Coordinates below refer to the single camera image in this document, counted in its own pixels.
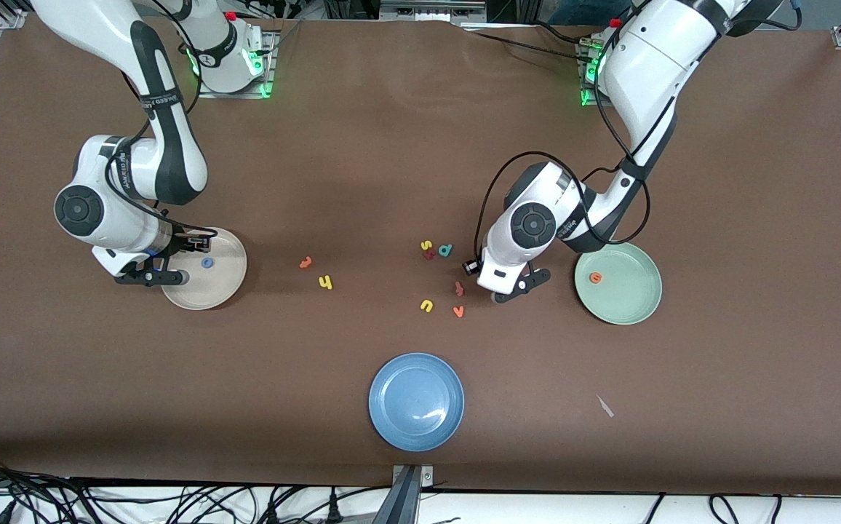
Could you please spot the orange foam letter t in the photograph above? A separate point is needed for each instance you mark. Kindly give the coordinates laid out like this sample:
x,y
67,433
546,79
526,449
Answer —
x,y
305,263

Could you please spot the yellow foam letter h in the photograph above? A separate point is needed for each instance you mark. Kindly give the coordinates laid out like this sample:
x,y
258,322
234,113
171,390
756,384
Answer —
x,y
324,283

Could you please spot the grey power strip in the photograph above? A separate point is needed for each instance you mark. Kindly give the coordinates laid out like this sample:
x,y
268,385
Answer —
x,y
420,13

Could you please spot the metal camera bracket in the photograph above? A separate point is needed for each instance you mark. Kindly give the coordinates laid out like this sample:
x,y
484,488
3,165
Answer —
x,y
426,477

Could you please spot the dark camera pole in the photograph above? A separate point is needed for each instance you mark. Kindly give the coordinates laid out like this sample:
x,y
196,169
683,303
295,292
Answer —
x,y
400,506

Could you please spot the beige round plate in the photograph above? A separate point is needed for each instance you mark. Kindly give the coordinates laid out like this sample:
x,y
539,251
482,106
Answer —
x,y
209,291

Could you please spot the small white paper scrap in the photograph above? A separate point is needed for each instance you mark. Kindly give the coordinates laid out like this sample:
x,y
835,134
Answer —
x,y
604,406

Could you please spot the blue round plate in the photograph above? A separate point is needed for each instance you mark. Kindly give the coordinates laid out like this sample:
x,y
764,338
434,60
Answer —
x,y
417,402

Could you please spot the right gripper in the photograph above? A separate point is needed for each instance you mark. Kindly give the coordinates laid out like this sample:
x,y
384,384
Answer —
x,y
178,244

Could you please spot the teal foam letter p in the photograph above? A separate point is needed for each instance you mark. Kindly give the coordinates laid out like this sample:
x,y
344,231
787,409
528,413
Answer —
x,y
443,252

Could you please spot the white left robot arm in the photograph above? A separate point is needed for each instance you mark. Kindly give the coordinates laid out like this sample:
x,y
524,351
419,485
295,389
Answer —
x,y
646,65

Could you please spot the brown table cover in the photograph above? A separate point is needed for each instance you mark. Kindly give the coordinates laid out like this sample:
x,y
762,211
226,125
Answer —
x,y
391,182

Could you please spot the black power plug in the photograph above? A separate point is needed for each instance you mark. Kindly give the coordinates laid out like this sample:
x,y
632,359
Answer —
x,y
273,515
333,511

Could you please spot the light green round plate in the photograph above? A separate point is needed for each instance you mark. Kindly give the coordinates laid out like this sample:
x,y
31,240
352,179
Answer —
x,y
624,291

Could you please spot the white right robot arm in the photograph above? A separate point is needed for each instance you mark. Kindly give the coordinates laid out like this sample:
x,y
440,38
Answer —
x,y
93,29

